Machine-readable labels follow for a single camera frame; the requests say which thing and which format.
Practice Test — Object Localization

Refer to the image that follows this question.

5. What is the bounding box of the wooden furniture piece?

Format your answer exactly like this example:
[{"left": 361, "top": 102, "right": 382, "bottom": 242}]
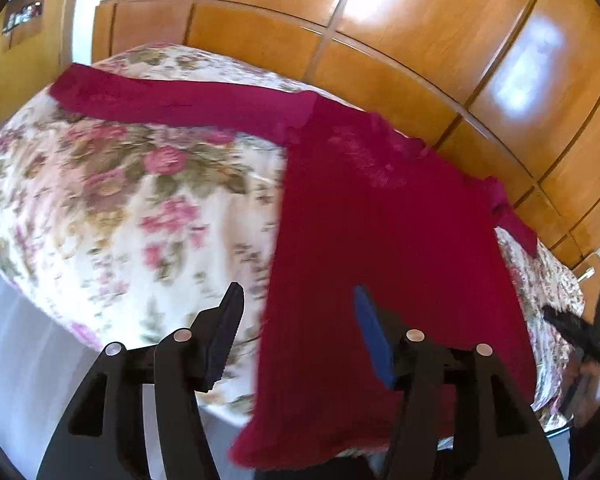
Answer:
[{"left": 572, "top": 251, "right": 600, "bottom": 321}]

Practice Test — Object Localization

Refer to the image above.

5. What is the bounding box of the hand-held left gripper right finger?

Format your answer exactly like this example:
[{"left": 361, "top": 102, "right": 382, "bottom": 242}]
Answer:
[{"left": 353, "top": 284, "right": 565, "bottom": 480}]

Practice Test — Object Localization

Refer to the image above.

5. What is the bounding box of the dark red knit sweater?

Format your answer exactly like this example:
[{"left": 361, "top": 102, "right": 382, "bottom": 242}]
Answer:
[{"left": 49, "top": 62, "right": 543, "bottom": 471}]

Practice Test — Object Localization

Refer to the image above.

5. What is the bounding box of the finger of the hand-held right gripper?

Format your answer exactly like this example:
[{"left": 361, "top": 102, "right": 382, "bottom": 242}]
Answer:
[{"left": 542, "top": 305, "right": 600, "bottom": 362}]

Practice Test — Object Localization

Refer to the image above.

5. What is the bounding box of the wooden wardrobe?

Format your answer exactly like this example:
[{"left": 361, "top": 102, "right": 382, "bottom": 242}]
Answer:
[{"left": 92, "top": 0, "right": 600, "bottom": 271}]

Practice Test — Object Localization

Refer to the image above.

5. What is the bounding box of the floral bedspread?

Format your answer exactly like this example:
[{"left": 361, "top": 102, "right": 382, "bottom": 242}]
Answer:
[{"left": 0, "top": 42, "right": 588, "bottom": 461}]

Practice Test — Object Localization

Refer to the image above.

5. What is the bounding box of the wooden display cabinet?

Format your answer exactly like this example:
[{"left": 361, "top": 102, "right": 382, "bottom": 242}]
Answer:
[{"left": 0, "top": 0, "right": 86, "bottom": 131}]

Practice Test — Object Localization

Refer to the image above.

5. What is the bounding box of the person's dark clothing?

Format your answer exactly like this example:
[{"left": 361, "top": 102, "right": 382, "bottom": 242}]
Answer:
[{"left": 567, "top": 405, "right": 600, "bottom": 480}]

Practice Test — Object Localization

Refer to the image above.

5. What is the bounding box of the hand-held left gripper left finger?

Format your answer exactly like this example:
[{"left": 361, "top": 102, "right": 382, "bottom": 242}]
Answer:
[{"left": 36, "top": 281, "right": 246, "bottom": 480}]

